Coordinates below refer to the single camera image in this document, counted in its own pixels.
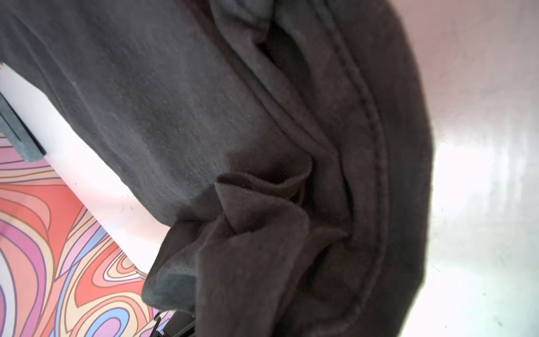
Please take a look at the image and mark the grey whiteboard eraser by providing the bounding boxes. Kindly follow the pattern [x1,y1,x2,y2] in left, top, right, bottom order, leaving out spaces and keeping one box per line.
[1,95,46,162]

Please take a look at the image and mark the black long pants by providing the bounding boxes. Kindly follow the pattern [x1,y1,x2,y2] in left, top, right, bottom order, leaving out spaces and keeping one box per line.
[1,1,432,336]

